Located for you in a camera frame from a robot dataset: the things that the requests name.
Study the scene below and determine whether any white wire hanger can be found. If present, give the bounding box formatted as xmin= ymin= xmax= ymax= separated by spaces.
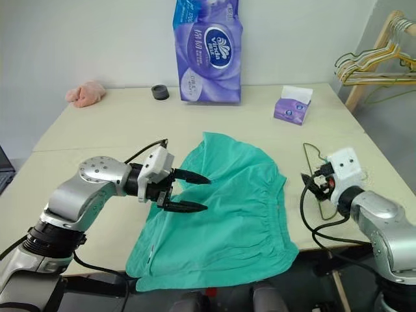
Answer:
xmin=336 ymin=15 xmax=416 ymax=83

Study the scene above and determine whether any dark grey round cap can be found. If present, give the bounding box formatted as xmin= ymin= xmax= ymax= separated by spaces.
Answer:
xmin=151 ymin=84 xmax=170 ymax=101

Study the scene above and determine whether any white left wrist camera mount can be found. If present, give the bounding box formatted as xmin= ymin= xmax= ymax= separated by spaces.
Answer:
xmin=136 ymin=148 xmax=176 ymax=203

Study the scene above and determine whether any yellow wire hanger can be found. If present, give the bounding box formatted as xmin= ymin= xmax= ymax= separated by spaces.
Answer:
xmin=337 ymin=40 xmax=416 ymax=88

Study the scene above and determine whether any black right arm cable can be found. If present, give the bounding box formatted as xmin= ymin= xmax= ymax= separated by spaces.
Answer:
xmin=300 ymin=181 xmax=384 ymax=277

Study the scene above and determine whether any green wire hanger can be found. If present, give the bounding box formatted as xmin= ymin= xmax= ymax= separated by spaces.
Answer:
xmin=334 ymin=51 xmax=416 ymax=105

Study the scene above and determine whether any black table frame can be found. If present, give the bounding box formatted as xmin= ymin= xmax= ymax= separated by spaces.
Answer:
xmin=61 ymin=272 xmax=139 ymax=297

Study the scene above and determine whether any purple Vinda tissue pack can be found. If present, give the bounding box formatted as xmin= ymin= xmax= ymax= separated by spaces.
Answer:
xmin=170 ymin=0 xmax=244 ymax=107

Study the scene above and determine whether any pink cloth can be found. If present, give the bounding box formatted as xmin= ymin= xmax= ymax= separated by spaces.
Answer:
xmin=65 ymin=80 xmax=107 ymax=108

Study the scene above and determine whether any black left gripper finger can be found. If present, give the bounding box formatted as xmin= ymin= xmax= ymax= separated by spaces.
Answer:
xmin=172 ymin=167 xmax=213 ymax=186
xmin=162 ymin=200 xmax=209 ymax=214

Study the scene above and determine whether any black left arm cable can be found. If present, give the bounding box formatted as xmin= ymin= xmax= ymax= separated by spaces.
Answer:
xmin=0 ymin=138 xmax=169 ymax=312

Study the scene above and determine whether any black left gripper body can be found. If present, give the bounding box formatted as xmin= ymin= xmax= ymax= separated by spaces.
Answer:
xmin=146 ymin=168 xmax=179 ymax=209

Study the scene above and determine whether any dark laptop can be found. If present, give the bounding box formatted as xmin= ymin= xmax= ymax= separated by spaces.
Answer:
xmin=0 ymin=144 xmax=16 ymax=196

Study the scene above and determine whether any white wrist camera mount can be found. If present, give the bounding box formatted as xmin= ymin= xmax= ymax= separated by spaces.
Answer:
xmin=326 ymin=146 xmax=367 ymax=204
xmin=136 ymin=148 xmax=176 ymax=203

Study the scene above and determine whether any light wooden floor frame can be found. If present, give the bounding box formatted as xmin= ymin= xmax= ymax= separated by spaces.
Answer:
xmin=328 ymin=252 xmax=354 ymax=312

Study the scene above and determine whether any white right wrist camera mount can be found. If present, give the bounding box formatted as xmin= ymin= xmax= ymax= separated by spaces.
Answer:
xmin=326 ymin=146 xmax=367 ymax=204

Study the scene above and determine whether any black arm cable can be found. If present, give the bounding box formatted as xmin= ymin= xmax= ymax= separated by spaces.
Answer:
xmin=300 ymin=181 xmax=384 ymax=277
xmin=0 ymin=138 xmax=169 ymax=312

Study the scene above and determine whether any light wooden clothes rack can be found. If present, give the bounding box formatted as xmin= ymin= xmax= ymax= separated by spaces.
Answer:
xmin=344 ymin=9 xmax=416 ymax=110

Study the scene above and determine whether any small purple tissue box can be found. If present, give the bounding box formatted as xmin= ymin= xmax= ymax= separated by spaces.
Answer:
xmin=272 ymin=85 xmax=315 ymax=127

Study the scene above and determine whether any dark wire hanger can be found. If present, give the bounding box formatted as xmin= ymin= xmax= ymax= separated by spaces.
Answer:
xmin=302 ymin=142 xmax=341 ymax=221

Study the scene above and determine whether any green shirt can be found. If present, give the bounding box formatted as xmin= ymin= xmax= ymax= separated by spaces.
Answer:
xmin=125 ymin=131 xmax=300 ymax=293

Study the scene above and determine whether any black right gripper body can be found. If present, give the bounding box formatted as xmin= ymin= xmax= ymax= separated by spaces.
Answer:
xmin=308 ymin=161 xmax=337 ymax=201

